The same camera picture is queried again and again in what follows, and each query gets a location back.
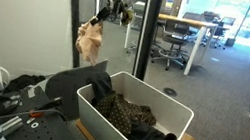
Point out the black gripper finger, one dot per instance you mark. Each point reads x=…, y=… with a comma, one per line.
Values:
x=95, y=17
x=98, y=20

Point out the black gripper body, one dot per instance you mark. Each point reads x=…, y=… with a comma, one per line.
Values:
x=109, y=13

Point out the peach shirt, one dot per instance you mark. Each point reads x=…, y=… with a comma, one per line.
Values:
x=89, y=42

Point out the grey mesh office chair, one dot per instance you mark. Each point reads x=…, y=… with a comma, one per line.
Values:
x=176, y=29

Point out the dark chair backrest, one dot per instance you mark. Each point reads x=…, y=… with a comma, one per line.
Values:
x=192, y=16

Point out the white plastic bin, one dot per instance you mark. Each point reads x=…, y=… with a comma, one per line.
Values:
x=99, y=126

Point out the black wheeled office chair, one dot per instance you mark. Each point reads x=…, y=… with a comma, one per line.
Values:
x=220, y=29

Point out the black garment with sleeve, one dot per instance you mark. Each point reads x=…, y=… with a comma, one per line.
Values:
x=100, y=84

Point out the black clothes pile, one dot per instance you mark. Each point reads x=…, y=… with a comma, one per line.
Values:
x=65, y=84

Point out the wooden desk with white legs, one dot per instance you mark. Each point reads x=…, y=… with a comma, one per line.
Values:
x=186, y=21

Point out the dark polka dot cloth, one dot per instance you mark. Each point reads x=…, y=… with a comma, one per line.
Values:
x=113, y=113

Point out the black crumpled bag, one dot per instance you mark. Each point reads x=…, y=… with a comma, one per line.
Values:
x=25, y=81

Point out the round floor outlet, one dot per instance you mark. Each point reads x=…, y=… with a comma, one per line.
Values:
x=170, y=92

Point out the dark bag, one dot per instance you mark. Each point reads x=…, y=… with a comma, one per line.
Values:
x=211, y=17

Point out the leopard print cloth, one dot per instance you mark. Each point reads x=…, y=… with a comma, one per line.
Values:
x=140, y=113

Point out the black gadget with white labels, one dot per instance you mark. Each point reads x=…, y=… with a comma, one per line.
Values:
x=8, y=102

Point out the black slanted wall post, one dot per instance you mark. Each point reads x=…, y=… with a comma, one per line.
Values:
x=78, y=5

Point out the black glass wall pillar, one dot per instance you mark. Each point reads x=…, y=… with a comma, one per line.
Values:
x=146, y=49

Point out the yellow blue wall sign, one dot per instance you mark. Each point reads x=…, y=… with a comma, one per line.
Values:
x=169, y=3

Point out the aluminium bracket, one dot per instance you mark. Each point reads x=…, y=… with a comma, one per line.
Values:
x=11, y=124

